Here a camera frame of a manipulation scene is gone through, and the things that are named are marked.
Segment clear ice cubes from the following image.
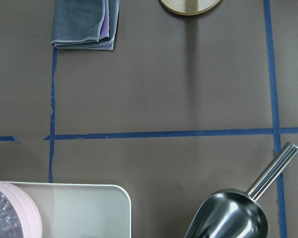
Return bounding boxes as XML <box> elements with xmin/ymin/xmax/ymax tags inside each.
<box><xmin>0</xmin><ymin>192</ymin><xmax>23</xmax><ymax>238</ymax></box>

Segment pink bowl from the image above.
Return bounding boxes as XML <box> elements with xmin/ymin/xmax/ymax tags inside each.
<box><xmin>0</xmin><ymin>181</ymin><xmax>43</xmax><ymax>238</ymax></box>

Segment beige tray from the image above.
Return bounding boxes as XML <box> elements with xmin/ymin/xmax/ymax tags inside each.
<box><xmin>13</xmin><ymin>181</ymin><xmax>132</xmax><ymax>238</ymax></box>

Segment metal ice scoop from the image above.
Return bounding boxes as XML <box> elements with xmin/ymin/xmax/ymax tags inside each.
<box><xmin>185</xmin><ymin>142</ymin><xmax>298</xmax><ymax>238</ymax></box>

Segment grey folded cloth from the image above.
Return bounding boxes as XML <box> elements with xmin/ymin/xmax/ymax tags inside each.
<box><xmin>51</xmin><ymin>0</ymin><xmax>120</xmax><ymax>51</ymax></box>

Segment wooden mug tree stand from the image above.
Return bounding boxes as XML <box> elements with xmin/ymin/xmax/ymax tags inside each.
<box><xmin>160</xmin><ymin>0</ymin><xmax>220</xmax><ymax>16</ymax></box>

